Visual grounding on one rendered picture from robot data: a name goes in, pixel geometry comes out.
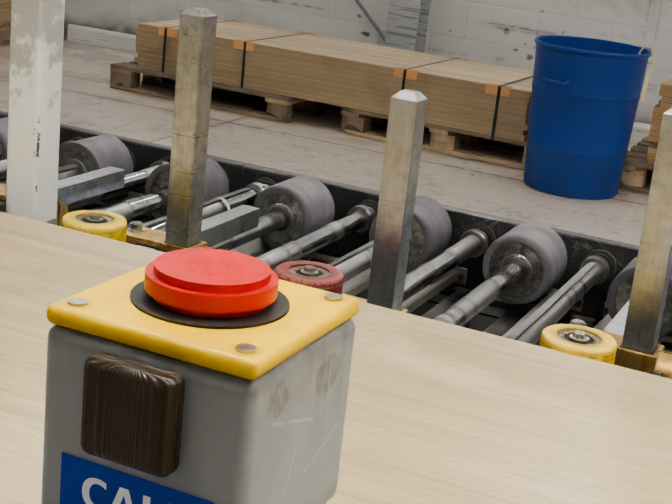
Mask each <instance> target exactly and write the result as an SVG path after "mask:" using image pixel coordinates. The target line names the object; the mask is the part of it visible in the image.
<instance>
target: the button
mask: <svg viewBox="0 0 672 504"><path fill-rule="evenodd" d="M278 284H279V277H278V275H277V274H276V273H275V272H274V271H273V270H272V269H271V268H270V266H269V265H268V264H267V263H265V262H264V261H262V260H260V259H258V258H256V257H253V256H250V255H247V254H243V253H239V252H234V251H228V250H221V249H207V248H193V249H180V250H174V251H170V252H167V253H164V254H162V255H160V256H158V257H157V258H156V259H155V260H154V261H152V262H151V263H149V264H148V265H147V266H146V268H145V277H144V289H145V291H146V292H147V293H148V294H149V295H150V296H151V297H153V299H154V300H155V301H156V302H157V303H158V304H160V305H161V306H163V307H165V308H167V309H170V310H172V311H175V312H179V313H183V314H187V315H192V316H199V317H209V318H234V317H242V316H248V315H252V314H255V313H258V312H260V311H262V310H263V309H265V308H266V307H267V306H268V305H270V304H272V303H273V302H274V301H275V300H276V298H277V295H278Z"/></svg>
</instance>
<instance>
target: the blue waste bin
mask: <svg viewBox="0 0 672 504"><path fill-rule="evenodd" d="M534 40H535V43H536V51H535V62H534V72H533V81H532V94H531V104H530V115H529V126H528V136H527V147H526V157H525V168H524V179H523V181H524V183H525V184H526V185H528V186H529V187H531V188H533V189H535V190H538V191H541V192H544V193H548V194H552V195H556V196H562V197H568V198H575V199H586V200H602V199H609V198H613V197H615V196H616V195H617V193H618V189H619V185H620V180H621V176H622V172H623V167H624V163H625V159H626V154H627V153H628V146H629V141H630V137H631V133H632V128H633V124H634V120H635V115H636V111H637V107H638V102H639V99H640V94H641V89H642V85H643V81H644V76H645V72H646V68H647V63H648V59H649V57H651V55H652V64H651V67H650V70H649V73H648V75H647V78H646V80H645V83H644V87H643V91H642V96H641V101H645V95H646V90H647V86H648V83H649V80H650V77H651V74H652V72H653V69H654V64H655V55H654V50H653V49H652V48H651V47H645V46H644V47H643V48H642V47H639V46H635V45H630V44H625V43H620V42H614V41H608V40H601V39H594V38H585V37H575V36H561V35H541V36H537V37H536V38H535V39H534ZM645 48H648V49H650V50H651V51H652V53H651V51H650V50H648V49H645Z"/></svg>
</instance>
